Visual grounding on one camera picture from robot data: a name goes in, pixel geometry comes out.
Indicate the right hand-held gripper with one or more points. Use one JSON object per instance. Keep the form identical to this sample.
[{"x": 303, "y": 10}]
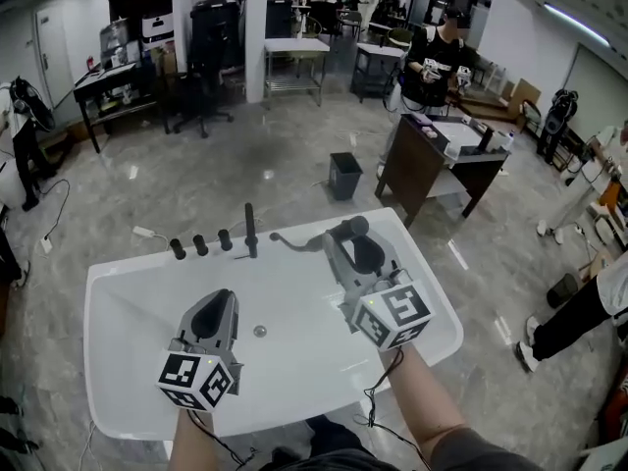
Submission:
[{"x": 392, "y": 312}]

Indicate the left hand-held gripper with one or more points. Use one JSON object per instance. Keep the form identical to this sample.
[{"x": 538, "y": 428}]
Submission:
[{"x": 189, "y": 376}]

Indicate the black handheld shower head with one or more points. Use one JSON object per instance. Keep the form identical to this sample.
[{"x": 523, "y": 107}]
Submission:
[{"x": 355, "y": 225}]

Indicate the person's right forearm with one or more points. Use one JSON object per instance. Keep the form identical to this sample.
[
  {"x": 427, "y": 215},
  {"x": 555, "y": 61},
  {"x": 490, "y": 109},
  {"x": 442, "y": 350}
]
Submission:
[{"x": 417, "y": 400}]

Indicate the person's left forearm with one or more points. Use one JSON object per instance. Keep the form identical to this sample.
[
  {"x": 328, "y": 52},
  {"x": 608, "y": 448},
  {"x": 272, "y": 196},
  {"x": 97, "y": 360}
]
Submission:
[{"x": 189, "y": 444}]

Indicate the white bathtub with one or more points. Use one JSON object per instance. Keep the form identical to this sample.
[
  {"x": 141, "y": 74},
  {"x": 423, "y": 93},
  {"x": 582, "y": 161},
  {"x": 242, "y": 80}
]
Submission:
[{"x": 294, "y": 361}]

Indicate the chrome tub drain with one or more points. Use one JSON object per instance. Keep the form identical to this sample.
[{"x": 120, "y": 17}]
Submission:
[{"x": 260, "y": 331}]

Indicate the black tub tap knob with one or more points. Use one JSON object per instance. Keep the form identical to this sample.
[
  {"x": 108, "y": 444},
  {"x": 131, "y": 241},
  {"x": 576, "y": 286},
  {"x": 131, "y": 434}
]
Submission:
[
  {"x": 199, "y": 245},
  {"x": 225, "y": 240},
  {"x": 176, "y": 249}
]

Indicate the black trash bin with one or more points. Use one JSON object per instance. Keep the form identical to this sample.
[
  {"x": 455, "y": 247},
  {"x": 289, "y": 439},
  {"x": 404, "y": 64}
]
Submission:
[{"x": 343, "y": 179}]

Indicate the black curved tub spout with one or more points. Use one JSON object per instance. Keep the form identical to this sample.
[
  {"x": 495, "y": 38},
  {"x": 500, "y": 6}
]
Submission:
[{"x": 251, "y": 233}]

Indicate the dark brown desk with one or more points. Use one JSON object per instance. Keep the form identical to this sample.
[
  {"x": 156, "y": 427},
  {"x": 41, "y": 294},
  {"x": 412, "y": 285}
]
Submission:
[{"x": 412, "y": 170}]

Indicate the white power strip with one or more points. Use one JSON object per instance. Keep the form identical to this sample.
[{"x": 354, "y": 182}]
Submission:
[
  {"x": 46, "y": 245},
  {"x": 143, "y": 231}
]

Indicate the white countertop basin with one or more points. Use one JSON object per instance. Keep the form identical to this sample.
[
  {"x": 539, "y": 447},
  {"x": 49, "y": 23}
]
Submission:
[{"x": 458, "y": 135}]

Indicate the person's black trousers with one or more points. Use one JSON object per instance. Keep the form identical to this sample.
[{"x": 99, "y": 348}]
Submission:
[{"x": 333, "y": 434}]

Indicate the black desk faucet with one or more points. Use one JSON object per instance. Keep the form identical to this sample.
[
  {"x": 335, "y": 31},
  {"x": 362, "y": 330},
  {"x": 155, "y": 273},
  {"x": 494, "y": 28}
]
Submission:
[{"x": 486, "y": 140}]

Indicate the white bottle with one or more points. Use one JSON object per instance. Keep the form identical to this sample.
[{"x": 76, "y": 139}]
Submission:
[{"x": 503, "y": 142}]

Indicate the dark table with white top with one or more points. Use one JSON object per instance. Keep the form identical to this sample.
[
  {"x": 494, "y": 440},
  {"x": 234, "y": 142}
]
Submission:
[{"x": 373, "y": 71}]

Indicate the person's dark grey shirt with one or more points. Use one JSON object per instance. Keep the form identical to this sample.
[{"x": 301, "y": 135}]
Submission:
[{"x": 471, "y": 452}]

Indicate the white metal table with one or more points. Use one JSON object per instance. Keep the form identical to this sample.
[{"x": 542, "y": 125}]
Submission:
[{"x": 294, "y": 45}]

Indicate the brown cardboard box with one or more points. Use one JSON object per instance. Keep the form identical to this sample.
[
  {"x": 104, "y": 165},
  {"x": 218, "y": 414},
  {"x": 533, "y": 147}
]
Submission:
[{"x": 522, "y": 96}]

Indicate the black shelf desk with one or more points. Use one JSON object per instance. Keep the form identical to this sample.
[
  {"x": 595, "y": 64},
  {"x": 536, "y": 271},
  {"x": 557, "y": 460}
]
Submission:
[{"x": 86, "y": 86}]

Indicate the black office chair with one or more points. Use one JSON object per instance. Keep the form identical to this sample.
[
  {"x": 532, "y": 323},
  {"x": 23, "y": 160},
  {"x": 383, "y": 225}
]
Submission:
[{"x": 208, "y": 42}]

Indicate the white robot vacuum dock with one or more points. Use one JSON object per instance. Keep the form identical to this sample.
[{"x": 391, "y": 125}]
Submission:
[{"x": 157, "y": 25}]

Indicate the silver appliance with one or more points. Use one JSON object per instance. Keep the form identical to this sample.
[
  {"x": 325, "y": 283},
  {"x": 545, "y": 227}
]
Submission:
[{"x": 114, "y": 35}]

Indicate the white door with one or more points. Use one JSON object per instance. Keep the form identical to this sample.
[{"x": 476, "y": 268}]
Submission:
[{"x": 51, "y": 57}]

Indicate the white ceiling tube light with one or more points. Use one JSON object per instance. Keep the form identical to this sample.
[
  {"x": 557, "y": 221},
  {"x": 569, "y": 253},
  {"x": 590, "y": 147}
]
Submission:
[{"x": 576, "y": 22}]

